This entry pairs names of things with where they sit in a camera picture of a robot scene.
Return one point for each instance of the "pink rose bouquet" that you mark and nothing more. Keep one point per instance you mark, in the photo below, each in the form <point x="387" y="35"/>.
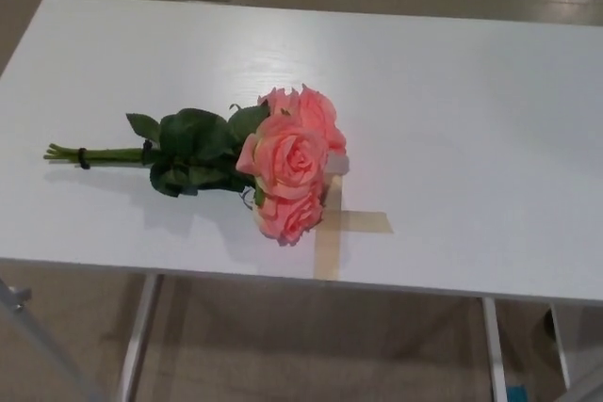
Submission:
<point x="292" y="157"/>

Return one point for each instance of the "short beige tape strip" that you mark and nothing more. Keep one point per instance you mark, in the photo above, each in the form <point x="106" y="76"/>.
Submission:
<point x="367" y="222"/>

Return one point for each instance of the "white table leg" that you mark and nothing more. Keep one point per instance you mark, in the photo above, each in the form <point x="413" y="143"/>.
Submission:
<point x="139" y="341"/>
<point x="494" y="355"/>
<point x="560" y="350"/>

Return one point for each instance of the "blue floor object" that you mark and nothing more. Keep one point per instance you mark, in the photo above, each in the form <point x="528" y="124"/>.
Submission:
<point x="516" y="393"/>

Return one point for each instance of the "grey metal stand frame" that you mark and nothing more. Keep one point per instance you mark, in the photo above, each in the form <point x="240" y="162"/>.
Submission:
<point x="584" y="388"/>
<point x="28" y="341"/>

